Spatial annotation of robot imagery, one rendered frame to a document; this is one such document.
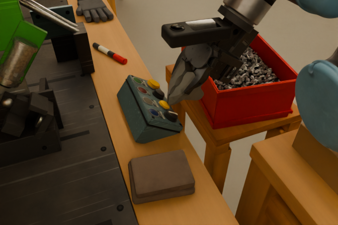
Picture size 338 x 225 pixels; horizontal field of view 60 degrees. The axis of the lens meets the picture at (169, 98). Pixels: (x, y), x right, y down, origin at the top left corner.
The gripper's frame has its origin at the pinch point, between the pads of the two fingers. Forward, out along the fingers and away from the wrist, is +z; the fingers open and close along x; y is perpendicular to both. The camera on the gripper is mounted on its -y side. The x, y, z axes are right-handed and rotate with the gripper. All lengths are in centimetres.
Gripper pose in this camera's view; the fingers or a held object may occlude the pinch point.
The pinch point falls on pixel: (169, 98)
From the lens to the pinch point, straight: 57.9
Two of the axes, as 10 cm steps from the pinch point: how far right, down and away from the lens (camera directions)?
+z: -5.3, 7.6, 3.7
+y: 7.6, 2.4, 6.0
